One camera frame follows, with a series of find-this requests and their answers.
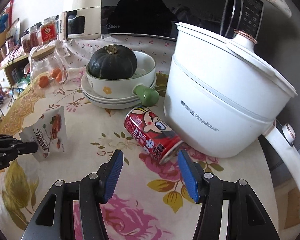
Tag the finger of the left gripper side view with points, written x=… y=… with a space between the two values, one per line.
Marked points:
x=26 y=147

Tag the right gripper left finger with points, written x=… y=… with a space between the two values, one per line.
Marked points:
x=54 y=217

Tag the small white red snack packet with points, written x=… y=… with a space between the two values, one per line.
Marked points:
x=49 y=132

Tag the red cartoon drink can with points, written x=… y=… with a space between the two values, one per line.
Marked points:
x=158 y=139

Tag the lower cardboard box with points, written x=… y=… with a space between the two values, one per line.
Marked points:
x=288 y=204

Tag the orange cherry tomato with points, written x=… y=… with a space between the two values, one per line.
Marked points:
x=55 y=73
x=59 y=77
x=44 y=81

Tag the wooden shelf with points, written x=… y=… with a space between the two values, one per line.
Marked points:
x=13 y=71

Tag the glass jar with wooden lid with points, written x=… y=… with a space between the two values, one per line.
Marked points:
x=43 y=60

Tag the floral tablecloth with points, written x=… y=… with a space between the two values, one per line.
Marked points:
x=150 y=200

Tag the small dotted cloth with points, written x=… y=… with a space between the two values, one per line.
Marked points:
x=78 y=52

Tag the stacked white plates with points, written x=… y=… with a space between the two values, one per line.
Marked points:
x=114 y=92

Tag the red label spice jar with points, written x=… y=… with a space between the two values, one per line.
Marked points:
x=48 y=29

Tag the dark green pumpkin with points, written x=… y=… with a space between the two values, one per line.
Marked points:
x=112 y=62

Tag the white electric cooking pot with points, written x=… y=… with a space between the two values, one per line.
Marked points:
x=221 y=96

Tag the cream air fryer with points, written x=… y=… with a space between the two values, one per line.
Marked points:
x=80 y=19

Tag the black microwave oven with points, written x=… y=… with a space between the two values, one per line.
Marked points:
x=160 y=17

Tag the white bowl with green handle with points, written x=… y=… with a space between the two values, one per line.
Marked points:
x=145 y=64

